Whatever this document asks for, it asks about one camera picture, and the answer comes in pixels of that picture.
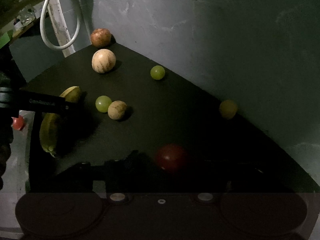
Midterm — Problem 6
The small dark banana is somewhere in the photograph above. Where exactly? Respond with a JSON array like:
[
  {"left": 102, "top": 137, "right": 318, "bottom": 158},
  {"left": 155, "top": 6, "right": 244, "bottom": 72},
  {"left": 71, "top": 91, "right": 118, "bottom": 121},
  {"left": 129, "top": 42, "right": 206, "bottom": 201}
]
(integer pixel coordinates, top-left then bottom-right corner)
[{"left": 60, "top": 86, "right": 81, "bottom": 102}]

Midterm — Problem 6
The red cherry tomato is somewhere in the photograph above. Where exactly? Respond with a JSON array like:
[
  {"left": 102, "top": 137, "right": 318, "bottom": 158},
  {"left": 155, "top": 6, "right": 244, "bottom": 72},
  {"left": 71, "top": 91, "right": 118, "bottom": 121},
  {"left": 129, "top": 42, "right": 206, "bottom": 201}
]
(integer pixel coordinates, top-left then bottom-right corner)
[
  {"left": 155, "top": 144, "right": 184, "bottom": 170},
  {"left": 12, "top": 115, "right": 25, "bottom": 131}
]

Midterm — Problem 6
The white looped hose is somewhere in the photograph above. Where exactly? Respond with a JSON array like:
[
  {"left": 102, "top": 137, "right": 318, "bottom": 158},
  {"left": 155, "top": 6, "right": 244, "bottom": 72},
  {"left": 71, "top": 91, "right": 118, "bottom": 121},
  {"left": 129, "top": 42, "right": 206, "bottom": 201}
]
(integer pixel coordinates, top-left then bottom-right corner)
[{"left": 39, "top": 0, "right": 81, "bottom": 51}]

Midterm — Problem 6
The green grape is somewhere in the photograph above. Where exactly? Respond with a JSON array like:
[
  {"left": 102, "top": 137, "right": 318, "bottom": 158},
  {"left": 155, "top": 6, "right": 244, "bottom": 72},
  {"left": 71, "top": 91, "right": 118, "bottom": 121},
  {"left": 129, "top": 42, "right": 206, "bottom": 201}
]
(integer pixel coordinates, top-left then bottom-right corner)
[
  {"left": 150, "top": 65, "right": 165, "bottom": 80},
  {"left": 95, "top": 95, "right": 112, "bottom": 113}
]

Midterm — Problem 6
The round beige melon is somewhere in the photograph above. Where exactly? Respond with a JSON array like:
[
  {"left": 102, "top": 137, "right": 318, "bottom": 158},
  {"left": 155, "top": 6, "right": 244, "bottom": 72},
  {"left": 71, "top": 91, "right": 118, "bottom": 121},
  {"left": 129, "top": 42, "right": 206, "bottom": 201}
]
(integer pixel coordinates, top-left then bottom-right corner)
[{"left": 92, "top": 49, "right": 116, "bottom": 74}]

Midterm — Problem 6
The red apple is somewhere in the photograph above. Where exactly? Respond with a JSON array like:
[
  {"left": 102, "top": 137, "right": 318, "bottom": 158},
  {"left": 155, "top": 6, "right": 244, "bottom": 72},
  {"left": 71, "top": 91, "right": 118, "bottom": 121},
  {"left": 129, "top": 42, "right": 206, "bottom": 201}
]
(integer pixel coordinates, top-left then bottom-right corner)
[{"left": 90, "top": 28, "right": 112, "bottom": 48}]

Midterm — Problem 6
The small tan fruit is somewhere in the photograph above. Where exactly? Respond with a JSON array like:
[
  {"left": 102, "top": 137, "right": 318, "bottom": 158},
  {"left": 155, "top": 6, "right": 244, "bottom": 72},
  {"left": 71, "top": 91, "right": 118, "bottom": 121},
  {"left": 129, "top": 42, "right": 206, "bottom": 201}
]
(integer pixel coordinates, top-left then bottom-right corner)
[{"left": 219, "top": 100, "right": 238, "bottom": 118}]

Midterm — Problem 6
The metal baking tray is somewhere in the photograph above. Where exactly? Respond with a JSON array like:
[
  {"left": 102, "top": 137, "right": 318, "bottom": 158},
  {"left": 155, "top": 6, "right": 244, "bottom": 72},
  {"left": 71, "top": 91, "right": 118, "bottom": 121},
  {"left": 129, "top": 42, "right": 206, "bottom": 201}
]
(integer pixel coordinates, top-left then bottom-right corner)
[{"left": 1, "top": 111, "right": 35, "bottom": 198}]

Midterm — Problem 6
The green box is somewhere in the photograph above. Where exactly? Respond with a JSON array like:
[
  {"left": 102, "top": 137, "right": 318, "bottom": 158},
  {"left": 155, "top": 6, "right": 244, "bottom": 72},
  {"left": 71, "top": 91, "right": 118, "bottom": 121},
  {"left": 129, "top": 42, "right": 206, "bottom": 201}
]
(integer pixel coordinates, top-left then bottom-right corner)
[{"left": 0, "top": 30, "right": 13, "bottom": 48}]

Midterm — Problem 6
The large yellow banana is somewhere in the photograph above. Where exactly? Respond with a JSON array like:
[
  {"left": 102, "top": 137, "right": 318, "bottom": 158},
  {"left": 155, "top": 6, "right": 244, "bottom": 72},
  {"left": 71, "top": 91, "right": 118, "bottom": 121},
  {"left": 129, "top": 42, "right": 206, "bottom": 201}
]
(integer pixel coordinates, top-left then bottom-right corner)
[{"left": 39, "top": 113, "right": 57, "bottom": 158}]

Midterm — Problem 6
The small beige fruit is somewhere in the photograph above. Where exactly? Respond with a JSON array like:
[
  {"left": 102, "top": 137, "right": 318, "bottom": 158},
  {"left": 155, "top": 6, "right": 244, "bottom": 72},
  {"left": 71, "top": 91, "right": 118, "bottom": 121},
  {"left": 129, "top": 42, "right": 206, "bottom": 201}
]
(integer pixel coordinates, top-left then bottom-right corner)
[{"left": 108, "top": 100, "right": 127, "bottom": 120}]

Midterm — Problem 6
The clear plastic bottle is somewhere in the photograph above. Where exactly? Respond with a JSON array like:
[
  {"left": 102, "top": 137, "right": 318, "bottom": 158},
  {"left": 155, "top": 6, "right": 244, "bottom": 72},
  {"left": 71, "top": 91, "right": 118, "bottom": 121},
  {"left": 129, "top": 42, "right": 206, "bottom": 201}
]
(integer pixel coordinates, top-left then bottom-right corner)
[{"left": 17, "top": 5, "right": 36, "bottom": 27}]

